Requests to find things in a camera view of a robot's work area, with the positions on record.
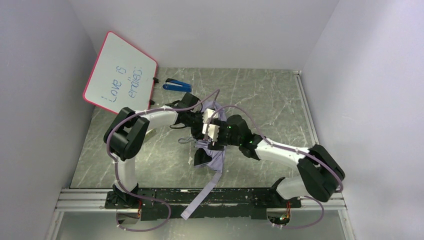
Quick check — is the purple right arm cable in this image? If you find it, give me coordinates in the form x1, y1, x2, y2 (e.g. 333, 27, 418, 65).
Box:
204, 105, 345, 230

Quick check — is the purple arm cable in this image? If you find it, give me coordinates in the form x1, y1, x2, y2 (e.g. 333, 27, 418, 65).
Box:
105, 88, 221, 233
204, 105, 345, 230

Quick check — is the blue stapler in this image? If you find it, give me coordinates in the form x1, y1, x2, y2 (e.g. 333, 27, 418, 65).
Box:
162, 78, 192, 93

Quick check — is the pink framed whiteboard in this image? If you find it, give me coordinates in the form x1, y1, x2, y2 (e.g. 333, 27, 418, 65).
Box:
82, 31, 158, 114

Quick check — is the black and lavender umbrella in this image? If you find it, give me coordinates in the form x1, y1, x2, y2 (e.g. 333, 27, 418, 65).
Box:
178, 100, 229, 221

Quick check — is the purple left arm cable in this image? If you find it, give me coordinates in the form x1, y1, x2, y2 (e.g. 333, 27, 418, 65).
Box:
105, 88, 221, 233

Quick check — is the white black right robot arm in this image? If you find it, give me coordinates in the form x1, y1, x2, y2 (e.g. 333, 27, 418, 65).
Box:
202, 114, 346, 202

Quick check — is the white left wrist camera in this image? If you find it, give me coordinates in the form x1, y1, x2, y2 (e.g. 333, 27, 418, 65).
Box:
202, 108, 219, 124

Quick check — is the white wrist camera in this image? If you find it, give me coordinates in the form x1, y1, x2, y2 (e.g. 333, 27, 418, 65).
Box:
202, 108, 219, 124
202, 123, 220, 142

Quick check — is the small beige cardboard box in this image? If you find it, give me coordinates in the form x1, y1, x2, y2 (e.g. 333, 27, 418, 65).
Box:
143, 129, 157, 143

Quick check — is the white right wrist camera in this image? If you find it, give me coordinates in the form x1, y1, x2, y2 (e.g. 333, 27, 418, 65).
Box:
202, 123, 220, 142

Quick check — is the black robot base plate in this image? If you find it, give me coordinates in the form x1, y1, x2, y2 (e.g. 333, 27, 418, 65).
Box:
104, 187, 301, 221

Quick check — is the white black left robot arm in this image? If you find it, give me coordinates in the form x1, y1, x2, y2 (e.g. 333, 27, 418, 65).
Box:
103, 92, 203, 207

